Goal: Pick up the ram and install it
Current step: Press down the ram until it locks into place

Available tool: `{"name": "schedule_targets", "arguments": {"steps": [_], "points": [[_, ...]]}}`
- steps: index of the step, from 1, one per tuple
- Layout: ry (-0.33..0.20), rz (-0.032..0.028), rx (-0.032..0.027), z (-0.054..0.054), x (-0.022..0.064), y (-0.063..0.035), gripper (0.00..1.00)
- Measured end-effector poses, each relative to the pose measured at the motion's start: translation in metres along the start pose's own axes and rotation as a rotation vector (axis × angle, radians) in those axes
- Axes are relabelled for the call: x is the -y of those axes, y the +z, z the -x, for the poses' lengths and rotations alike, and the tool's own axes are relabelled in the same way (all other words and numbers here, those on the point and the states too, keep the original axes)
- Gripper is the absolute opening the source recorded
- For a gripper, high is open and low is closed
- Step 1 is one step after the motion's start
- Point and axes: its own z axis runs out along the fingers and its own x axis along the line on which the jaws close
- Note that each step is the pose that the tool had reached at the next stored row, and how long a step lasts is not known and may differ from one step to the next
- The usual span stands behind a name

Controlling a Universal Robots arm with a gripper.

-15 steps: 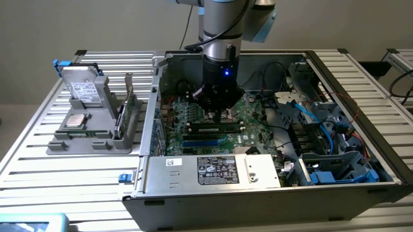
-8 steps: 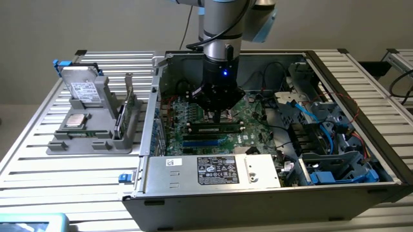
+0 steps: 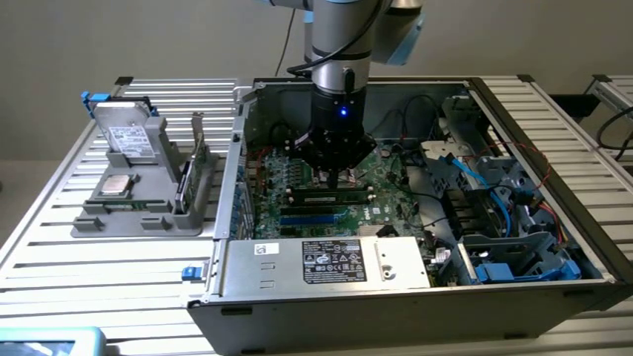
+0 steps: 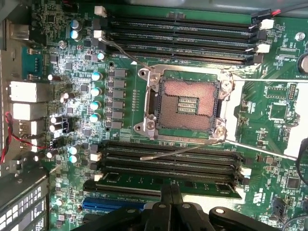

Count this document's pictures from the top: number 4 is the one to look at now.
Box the green RAM stick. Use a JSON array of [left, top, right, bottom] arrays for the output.
[[95, 171, 243, 199]]

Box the black expansion slot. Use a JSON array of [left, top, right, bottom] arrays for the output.
[[83, 180, 161, 196]]

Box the blue expansion slot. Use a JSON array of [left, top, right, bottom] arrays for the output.
[[82, 197, 148, 211]]

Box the square black chip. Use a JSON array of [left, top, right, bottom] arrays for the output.
[[287, 176, 301, 190]]

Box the perforated metal slot cover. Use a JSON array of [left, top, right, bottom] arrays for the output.
[[0, 173, 49, 231]]

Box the green motherboard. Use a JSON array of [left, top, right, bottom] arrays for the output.
[[21, 0, 308, 231]]

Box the CPU socket with gold pins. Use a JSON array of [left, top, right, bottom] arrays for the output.
[[133, 64, 235, 141]]

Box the silver rear port block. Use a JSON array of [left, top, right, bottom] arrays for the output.
[[9, 80, 51, 102], [9, 23, 31, 41], [12, 103, 50, 121]]

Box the thin steel locking lever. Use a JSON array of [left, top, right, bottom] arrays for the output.
[[98, 37, 153, 72]]

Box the round coin battery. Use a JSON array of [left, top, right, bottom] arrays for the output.
[[296, 53, 308, 76]]

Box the grey metal PC case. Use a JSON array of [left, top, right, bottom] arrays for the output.
[[0, 0, 308, 231]]

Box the steel locking lever with handle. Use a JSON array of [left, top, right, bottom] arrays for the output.
[[140, 139, 228, 161]]

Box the silver socket cover frame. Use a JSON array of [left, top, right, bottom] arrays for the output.
[[223, 69, 308, 161]]

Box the black cable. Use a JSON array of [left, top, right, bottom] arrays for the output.
[[295, 136, 308, 167]]

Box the red and black wire pair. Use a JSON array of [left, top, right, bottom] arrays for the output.
[[0, 111, 53, 166]]

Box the black plug with wires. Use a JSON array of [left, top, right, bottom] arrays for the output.
[[249, 3, 308, 31]]

